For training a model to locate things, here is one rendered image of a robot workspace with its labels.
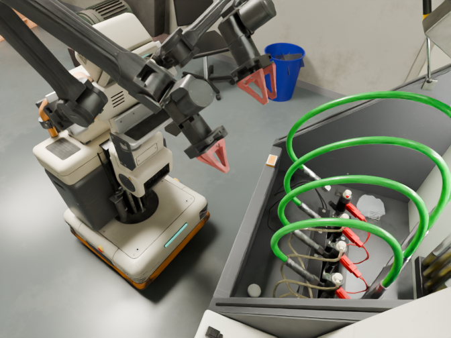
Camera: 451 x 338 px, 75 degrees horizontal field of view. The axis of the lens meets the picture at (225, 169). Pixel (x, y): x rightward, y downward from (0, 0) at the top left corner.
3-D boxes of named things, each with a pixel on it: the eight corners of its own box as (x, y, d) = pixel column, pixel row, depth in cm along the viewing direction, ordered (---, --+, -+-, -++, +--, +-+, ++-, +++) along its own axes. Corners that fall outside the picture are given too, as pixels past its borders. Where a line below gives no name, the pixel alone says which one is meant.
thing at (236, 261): (268, 173, 128) (272, 145, 116) (278, 175, 127) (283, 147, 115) (214, 316, 88) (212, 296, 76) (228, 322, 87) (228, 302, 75)
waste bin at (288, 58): (307, 92, 315) (317, 46, 279) (289, 110, 293) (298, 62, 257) (272, 80, 333) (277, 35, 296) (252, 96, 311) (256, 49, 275)
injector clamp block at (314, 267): (309, 232, 103) (318, 206, 92) (338, 241, 101) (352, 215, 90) (287, 333, 81) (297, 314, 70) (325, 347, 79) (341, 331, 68)
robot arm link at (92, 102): (72, 92, 89) (61, 105, 87) (82, 82, 81) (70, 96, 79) (98, 113, 94) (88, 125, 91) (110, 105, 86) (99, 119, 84)
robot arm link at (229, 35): (222, 24, 71) (211, 24, 67) (245, 6, 67) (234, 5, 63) (236, 51, 72) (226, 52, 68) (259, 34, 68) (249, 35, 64)
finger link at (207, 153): (225, 178, 67) (199, 145, 64) (208, 184, 72) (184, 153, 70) (241, 161, 70) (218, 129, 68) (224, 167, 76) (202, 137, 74)
